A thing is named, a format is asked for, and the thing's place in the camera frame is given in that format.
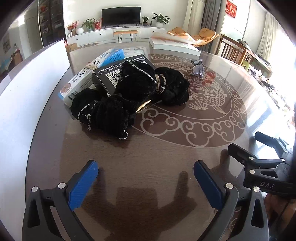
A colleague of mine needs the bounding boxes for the black velvet cloth bundle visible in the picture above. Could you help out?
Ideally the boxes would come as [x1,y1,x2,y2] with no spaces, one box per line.
[70,61,190,140]

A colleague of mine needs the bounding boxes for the clear bag with phone case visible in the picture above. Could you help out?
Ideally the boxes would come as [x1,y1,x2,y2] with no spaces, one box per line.
[123,46,149,58]

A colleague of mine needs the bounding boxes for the black printed carton box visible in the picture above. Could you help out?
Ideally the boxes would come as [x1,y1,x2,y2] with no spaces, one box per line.
[92,54,155,95]

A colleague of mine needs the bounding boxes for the white blue ointment box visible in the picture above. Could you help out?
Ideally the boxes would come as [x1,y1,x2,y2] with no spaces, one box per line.
[58,48,125,107]

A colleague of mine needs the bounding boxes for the person's right hand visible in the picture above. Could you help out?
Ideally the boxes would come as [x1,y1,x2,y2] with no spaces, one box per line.
[264,193,295,232]

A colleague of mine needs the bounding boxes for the small grey metal clip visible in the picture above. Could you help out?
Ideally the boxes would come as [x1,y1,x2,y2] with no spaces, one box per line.
[191,59,204,78]

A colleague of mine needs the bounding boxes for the wooden dining chair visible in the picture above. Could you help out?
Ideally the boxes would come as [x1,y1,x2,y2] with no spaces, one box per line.
[217,35,247,65]

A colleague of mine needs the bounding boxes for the orange lounge chair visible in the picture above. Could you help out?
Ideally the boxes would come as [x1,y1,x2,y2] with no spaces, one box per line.
[167,27,219,47]

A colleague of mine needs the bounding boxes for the large white storage box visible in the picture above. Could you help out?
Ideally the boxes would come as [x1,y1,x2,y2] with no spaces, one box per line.
[1,40,70,240]

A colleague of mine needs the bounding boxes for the flat white box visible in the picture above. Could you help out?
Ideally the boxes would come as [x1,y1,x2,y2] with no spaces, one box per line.
[149,32,201,57]

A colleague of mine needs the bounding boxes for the grey curtain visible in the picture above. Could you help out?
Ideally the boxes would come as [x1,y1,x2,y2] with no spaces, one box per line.
[200,0,223,53]

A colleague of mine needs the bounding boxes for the green potted plant right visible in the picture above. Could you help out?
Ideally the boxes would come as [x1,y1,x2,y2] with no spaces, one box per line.
[152,13,171,28]

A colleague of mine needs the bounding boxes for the green potted plant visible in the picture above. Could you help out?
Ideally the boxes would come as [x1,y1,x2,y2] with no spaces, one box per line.
[81,18,96,31]
[152,13,171,28]

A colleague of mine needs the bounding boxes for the small potted plant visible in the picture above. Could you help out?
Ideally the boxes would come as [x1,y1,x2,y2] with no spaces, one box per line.
[142,16,149,27]

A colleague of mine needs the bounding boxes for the white tv cabinet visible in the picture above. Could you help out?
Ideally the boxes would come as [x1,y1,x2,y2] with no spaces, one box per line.
[67,26,167,47]

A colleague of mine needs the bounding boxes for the wooden stool black legs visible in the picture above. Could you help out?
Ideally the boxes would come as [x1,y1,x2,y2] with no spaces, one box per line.
[113,30,138,43]

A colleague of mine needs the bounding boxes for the black flat television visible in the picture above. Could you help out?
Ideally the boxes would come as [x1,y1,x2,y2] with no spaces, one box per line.
[101,6,141,27]

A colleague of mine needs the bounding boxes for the green potted plant left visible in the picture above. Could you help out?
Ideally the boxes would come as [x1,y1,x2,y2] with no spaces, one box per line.
[81,18,96,31]

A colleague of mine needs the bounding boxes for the red flowers white vase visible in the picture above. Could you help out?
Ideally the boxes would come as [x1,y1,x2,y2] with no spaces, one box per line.
[67,21,84,36]

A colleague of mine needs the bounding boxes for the dark glass display cabinet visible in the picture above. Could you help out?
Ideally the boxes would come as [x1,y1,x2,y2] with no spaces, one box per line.
[38,0,66,47]

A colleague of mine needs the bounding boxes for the red wall decoration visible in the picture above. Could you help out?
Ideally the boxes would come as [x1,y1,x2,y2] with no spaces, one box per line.
[225,0,237,18]

